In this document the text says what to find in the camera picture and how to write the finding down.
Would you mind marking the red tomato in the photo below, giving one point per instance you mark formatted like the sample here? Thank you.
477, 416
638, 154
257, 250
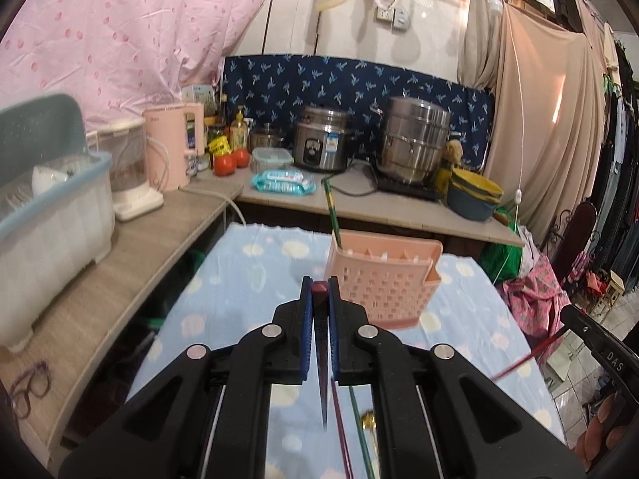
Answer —
224, 164
242, 157

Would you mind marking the pink spotted curtain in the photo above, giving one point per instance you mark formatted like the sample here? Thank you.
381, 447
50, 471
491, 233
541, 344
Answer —
125, 35

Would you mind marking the blue polka dot tablecloth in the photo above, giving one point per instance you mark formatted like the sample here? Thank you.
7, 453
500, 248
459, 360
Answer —
239, 284

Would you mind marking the steel steamer pot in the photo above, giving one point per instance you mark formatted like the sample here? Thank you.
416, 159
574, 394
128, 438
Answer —
412, 139

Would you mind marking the blue wet wipes pack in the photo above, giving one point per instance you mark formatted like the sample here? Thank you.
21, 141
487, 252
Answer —
282, 182

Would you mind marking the brown loofah sponge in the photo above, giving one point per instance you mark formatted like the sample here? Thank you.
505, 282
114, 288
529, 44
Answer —
453, 150

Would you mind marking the yellow bowl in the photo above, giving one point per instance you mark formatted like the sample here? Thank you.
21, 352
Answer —
479, 182

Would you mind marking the dark lidded jar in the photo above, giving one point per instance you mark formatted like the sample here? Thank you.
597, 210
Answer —
216, 132

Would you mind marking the pink floral cloth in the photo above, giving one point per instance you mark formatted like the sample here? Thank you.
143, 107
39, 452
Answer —
536, 299

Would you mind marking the pink electric kettle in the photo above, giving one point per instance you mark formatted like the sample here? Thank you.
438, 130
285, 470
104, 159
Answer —
167, 144

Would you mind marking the black induction cooker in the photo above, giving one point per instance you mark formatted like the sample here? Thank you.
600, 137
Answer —
404, 190

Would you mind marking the red chopstick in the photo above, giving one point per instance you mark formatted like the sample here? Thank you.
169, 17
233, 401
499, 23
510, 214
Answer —
524, 357

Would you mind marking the dark maroon chopstick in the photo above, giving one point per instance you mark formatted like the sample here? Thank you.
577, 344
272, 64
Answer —
323, 399

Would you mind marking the beige curtain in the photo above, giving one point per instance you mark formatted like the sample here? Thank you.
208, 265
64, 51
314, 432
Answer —
549, 110

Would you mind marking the hanging dark clothes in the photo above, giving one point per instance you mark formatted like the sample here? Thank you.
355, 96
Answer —
619, 134

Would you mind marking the wall power outlet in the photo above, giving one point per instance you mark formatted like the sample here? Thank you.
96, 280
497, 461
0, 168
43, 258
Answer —
384, 15

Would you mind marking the dark frame eyeglasses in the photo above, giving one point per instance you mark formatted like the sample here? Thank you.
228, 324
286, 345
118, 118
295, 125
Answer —
31, 390

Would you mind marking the pale green carton box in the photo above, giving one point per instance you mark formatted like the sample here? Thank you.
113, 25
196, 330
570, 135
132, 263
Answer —
195, 94

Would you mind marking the white label sauce bottle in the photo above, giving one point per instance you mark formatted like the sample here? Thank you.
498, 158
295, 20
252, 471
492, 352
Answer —
197, 164

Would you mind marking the gold spoon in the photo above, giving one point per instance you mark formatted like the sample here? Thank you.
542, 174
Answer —
368, 418

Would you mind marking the small steel pot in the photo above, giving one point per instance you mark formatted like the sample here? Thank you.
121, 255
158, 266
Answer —
267, 138

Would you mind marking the dark sauce bottle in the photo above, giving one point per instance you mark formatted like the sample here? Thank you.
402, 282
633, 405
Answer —
223, 107

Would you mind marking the clear food container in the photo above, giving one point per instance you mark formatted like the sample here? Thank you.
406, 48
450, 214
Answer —
272, 159

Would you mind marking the white bowl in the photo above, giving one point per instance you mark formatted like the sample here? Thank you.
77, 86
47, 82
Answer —
47, 178

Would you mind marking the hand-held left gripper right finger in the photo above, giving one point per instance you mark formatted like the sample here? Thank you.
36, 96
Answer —
334, 332

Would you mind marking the green chopstick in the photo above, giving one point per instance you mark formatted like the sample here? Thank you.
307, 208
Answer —
332, 214
360, 446

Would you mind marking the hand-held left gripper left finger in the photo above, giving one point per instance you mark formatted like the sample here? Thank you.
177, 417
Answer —
305, 332

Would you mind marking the yellow pump soap bottle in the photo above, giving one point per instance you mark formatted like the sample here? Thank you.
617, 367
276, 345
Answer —
238, 132

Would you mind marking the small wooden stool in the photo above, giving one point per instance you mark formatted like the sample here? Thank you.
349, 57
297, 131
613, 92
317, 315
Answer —
611, 287

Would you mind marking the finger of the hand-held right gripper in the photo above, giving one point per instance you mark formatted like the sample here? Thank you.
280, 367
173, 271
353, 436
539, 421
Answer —
584, 327

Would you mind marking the yellow jar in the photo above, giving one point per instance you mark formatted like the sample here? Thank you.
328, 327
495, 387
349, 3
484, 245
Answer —
443, 177

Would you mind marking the dark red metal chair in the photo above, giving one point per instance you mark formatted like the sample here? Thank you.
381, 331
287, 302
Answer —
579, 239

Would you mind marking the navy floral cloth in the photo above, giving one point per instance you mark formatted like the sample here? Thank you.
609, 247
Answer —
349, 80

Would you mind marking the green bag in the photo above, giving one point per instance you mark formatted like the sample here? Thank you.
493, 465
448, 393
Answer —
504, 254

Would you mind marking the yellow snack packet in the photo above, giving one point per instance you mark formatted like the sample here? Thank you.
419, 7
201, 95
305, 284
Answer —
218, 146

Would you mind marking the steel rice cooker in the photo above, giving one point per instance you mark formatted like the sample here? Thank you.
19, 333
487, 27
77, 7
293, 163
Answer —
322, 142

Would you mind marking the white dish rack box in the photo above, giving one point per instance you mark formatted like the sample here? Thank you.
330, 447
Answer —
50, 239

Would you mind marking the pink plastic utensil holder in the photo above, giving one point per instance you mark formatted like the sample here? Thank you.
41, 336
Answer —
379, 284

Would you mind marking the blue bowl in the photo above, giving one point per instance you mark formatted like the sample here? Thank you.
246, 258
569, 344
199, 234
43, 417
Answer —
469, 207

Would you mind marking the white wall switch box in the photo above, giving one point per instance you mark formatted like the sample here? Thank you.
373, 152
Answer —
402, 19

